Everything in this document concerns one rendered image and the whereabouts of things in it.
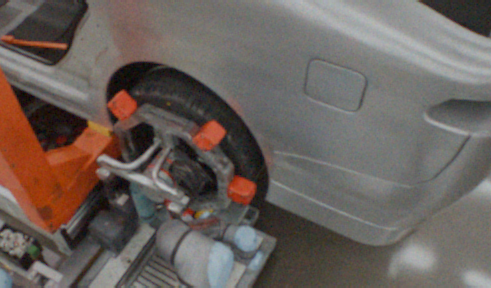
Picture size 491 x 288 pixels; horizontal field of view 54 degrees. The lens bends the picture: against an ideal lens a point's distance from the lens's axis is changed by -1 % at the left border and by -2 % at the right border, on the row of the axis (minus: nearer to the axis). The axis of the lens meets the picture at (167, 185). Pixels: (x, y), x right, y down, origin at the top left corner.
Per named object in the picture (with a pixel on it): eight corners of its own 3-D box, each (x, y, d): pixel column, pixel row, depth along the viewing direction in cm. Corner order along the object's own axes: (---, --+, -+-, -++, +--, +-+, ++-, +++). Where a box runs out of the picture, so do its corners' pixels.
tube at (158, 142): (164, 145, 192) (161, 128, 183) (136, 180, 183) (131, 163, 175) (129, 130, 198) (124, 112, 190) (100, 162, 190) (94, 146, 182)
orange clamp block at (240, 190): (235, 184, 197) (255, 193, 193) (226, 198, 194) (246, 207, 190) (235, 174, 191) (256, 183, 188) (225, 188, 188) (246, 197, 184)
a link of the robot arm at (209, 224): (132, 249, 134) (199, 232, 178) (165, 268, 130) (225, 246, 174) (148, 211, 132) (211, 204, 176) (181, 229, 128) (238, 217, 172)
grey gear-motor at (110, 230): (166, 213, 279) (159, 178, 251) (124, 270, 261) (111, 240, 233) (141, 200, 286) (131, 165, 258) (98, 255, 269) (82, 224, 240)
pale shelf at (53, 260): (63, 259, 231) (61, 257, 228) (40, 288, 224) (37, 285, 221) (1, 221, 248) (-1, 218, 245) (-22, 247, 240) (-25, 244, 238)
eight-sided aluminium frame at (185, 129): (234, 216, 216) (234, 137, 171) (227, 227, 213) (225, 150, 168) (136, 169, 237) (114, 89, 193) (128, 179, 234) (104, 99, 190)
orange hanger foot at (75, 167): (136, 138, 256) (124, 91, 228) (74, 211, 234) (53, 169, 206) (111, 127, 263) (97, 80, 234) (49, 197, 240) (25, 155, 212)
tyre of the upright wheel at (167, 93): (133, 39, 204) (162, 142, 256) (99, 74, 194) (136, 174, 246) (276, 78, 174) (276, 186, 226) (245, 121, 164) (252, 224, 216)
